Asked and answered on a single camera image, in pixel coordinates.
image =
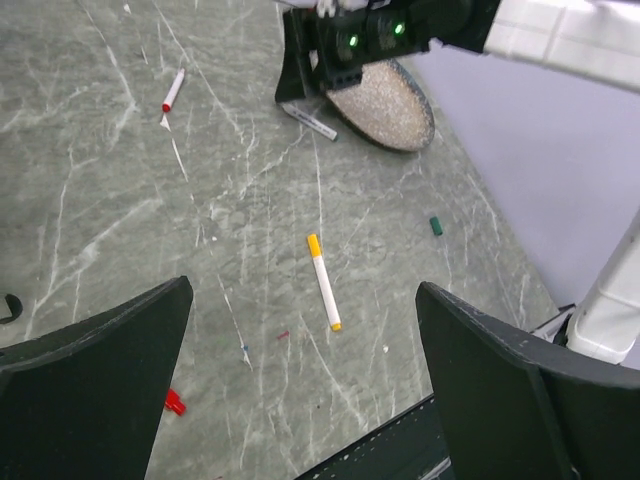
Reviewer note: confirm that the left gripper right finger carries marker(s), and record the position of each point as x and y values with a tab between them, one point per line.
514	406

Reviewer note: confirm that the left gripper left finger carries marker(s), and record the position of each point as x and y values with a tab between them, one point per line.
85	401

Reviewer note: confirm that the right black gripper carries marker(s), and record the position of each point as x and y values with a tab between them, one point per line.
329	52

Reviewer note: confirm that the green white marker pen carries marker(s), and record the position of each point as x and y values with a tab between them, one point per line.
309	121

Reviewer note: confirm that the yellow white marker pen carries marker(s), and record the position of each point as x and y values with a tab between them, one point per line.
324	283

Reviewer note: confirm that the green pen cap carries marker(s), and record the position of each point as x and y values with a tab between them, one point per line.
436	226

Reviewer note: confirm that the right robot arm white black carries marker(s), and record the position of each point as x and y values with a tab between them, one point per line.
545	95

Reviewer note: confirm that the red pen cap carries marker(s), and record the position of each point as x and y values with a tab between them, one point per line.
173	402

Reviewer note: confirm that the red white marker pen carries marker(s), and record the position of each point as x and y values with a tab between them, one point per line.
170	98

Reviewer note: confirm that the speckled plate dark rim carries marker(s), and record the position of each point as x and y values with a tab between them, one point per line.
388	108

